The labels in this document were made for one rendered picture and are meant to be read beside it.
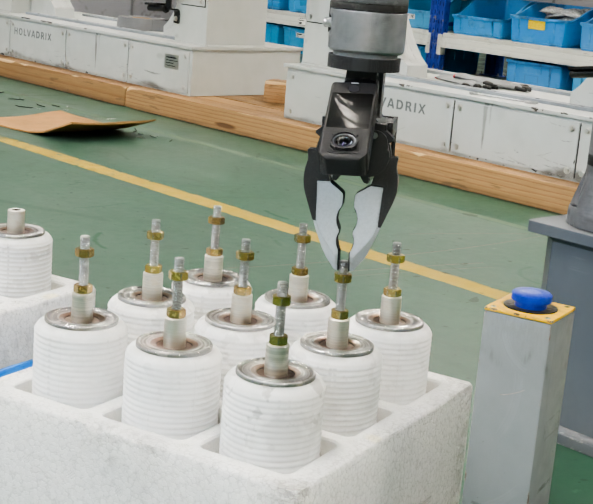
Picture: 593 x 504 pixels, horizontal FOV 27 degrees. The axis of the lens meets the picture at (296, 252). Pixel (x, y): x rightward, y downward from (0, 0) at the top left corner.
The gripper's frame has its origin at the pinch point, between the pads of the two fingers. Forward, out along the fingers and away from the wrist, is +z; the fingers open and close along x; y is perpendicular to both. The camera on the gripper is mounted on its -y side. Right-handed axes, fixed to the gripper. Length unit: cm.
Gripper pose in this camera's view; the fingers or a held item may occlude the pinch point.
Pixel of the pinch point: (343, 259)
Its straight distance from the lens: 124.9
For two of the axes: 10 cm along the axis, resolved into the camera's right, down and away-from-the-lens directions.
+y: 1.6, -2.2, 9.6
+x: -9.8, -1.1, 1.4
